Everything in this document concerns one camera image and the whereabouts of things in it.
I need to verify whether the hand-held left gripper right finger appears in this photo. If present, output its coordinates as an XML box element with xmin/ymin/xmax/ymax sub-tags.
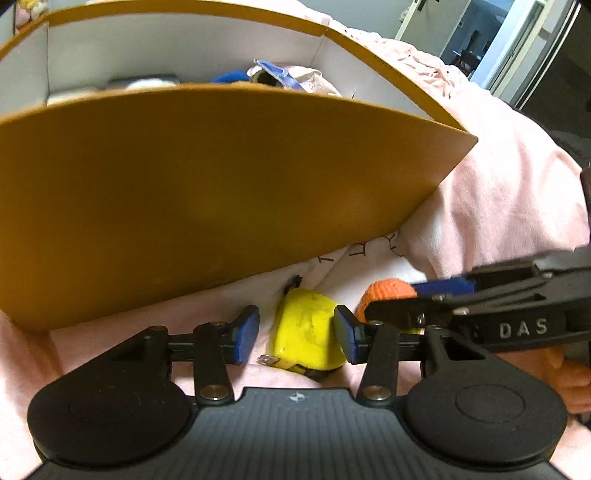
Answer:
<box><xmin>333</xmin><ymin>305</ymin><xmax>495</xmax><ymax>403</ymax></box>

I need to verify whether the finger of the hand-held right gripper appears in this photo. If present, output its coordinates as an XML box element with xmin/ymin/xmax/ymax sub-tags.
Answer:
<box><xmin>413</xmin><ymin>258</ymin><xmax>555</xmax><ymax>299</ymax></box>
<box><xmin>365</xmin><ymin>281</ymin><xmax>573</xmax><ymax>329</ymax></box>

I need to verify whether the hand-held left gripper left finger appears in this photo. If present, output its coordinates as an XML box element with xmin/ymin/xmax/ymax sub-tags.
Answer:
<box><xmin>111</xmin><ymin>305</ymin><xmax>260</xmax><ymax>403</ymax></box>

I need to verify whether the orange crochet fruit toy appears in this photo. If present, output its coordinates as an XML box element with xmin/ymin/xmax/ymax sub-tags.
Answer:
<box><xmin>355</xmin><ymin>278</ymin><xmax>422</xmax><ymax>335</ymax></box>

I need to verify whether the yellow tape measure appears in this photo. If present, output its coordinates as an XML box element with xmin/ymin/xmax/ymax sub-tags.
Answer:
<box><xmin>257</xmin><ymin>286</ymin><xmax>347</xmax><ymax>381</ymax></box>

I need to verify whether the yellow cardboard box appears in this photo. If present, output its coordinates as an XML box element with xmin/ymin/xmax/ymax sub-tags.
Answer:
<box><xmin>0</xmin><ymin>0</ymin><xmax>479</xmax><ymax>332</ymax></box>

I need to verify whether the blue-edged foil packet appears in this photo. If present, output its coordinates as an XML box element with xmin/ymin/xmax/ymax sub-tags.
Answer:
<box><xmin>247</xmin><ymin>59</ymin><xmax>343</xmax><ymax>97</ymax></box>

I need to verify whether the plush dog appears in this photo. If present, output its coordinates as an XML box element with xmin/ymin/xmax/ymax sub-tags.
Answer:
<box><xmin>211</xmin><ymin>69</ymin><xmax>252</xmax><ymax>85</ymax></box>

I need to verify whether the person's right hand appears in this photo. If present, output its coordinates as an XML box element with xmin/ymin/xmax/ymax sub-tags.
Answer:
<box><xmin>549</xmin><ymin>346</ymin><xmax>591</xmax><ymax>411</ymax></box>

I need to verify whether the white printed cloth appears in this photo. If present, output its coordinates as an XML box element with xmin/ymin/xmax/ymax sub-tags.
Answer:
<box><xmin>295</xmin><ymin>231</ymin><xmax>435</xmax><ymax>324</ymax></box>

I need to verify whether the pink printed blanket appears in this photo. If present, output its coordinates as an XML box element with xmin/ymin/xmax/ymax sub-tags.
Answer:
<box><xmin>0</xmin><ymin>0</ymin><xmax>591</xmax><ymax>480</ymax></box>

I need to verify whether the dark cloth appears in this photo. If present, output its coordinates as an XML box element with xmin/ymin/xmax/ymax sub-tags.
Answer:
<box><xmin>547</xmin><ymin>129</ymin><xmax>591</xmax><ymax>185</ymax></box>

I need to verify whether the white door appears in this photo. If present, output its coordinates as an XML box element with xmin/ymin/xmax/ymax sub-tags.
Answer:
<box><xmin>394</xmin><ymin>0</ymin><xmax>474</xmax><ymax>56</ymax></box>

